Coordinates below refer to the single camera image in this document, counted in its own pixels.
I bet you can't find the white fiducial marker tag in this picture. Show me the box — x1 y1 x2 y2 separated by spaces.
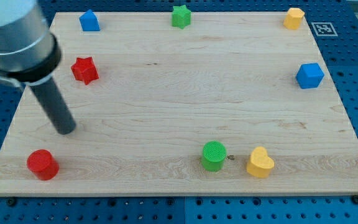
311 22 337 37

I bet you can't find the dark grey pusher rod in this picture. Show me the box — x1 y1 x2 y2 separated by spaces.
30 78 76 135

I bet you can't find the red star block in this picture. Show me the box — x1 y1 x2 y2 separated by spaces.
71 57 99 85

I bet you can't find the red cylinder block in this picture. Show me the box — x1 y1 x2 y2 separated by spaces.
26 149 60 180

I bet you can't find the yellow hexagon block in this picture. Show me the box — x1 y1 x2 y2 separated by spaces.
283 7 305 30

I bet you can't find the green cylinder block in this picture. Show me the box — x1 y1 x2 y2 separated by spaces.
201 141 227 172

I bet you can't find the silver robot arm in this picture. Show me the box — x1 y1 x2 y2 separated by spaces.
0 0 76 134

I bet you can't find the blue cube block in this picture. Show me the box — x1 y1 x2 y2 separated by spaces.
296 63 324 89

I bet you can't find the yellow heart block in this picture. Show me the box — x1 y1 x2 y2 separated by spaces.
246 146 275 179

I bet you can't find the green star block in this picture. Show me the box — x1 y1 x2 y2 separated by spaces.
171 5 191 29

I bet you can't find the blue pentagon house block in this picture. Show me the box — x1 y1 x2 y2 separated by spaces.
79 9 100 31

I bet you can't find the wooden board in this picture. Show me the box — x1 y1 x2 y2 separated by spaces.
0 12 358 197

